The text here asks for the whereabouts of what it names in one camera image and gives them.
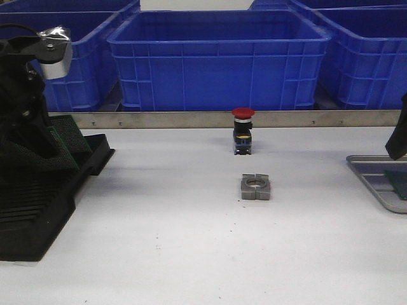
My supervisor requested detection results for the blue plastic crate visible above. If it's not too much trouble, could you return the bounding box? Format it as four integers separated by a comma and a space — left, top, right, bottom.
108, 10, 330, 112
315, 8, 406, 110
1, 12, 121, 112

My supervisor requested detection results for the blue plastic crate left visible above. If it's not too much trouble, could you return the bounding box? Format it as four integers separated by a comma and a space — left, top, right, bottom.
1, 12, 121, 112

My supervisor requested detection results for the green circuit board rack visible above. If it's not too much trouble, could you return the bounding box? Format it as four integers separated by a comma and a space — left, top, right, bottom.
6, 127, 79, 172
50, 115, 92, 154

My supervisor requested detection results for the blue crate back right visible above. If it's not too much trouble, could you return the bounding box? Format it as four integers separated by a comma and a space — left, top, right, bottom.
249, 0, 406, 11

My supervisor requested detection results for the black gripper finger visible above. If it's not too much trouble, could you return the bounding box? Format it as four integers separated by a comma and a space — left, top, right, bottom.
385, 94, 406, 160

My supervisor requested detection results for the silver metal tray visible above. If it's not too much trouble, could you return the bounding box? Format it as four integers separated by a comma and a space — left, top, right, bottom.
347, 155, 406, 214

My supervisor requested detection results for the red emergency stop button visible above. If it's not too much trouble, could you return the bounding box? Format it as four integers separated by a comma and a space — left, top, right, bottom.
231, 107, 255, 155

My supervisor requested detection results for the blue plastic crate centre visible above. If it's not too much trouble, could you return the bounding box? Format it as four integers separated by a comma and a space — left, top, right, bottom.
108, 10, 330, 112

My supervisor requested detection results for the green circuit board front rack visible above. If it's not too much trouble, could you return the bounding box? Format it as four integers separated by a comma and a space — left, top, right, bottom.
6, 127, 79, 172

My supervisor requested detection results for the blue crate back left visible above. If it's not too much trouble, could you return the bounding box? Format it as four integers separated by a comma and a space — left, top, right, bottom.
1, 0, 140, 13

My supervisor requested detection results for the grey metal clamp block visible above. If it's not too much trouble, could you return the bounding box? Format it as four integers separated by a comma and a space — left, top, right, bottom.
240, 173, 272, 201

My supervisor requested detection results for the metal rail strip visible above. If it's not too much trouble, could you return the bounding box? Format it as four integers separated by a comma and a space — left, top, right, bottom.
70, 110, 401, 129

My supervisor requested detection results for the black slotted board rack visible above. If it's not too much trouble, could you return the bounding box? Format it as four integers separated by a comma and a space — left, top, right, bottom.
1, 134, 114, 262

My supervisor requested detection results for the green circuit board rear rack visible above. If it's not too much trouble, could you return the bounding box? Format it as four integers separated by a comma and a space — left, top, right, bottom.
50, 115, 92, 154

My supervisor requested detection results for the blue plastic crate right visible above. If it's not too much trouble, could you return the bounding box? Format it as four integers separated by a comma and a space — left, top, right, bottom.
315, 8, 406, 110

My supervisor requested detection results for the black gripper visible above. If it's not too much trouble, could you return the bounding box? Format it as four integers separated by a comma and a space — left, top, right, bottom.
1, 36, 59, 159

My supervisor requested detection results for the silver wrapped wrist camera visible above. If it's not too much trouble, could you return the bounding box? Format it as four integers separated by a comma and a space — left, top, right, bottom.
37, 26, 73, 79

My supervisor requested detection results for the green perforated circuit board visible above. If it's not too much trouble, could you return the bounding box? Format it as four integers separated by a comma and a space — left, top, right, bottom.
385, 170, 407, 201

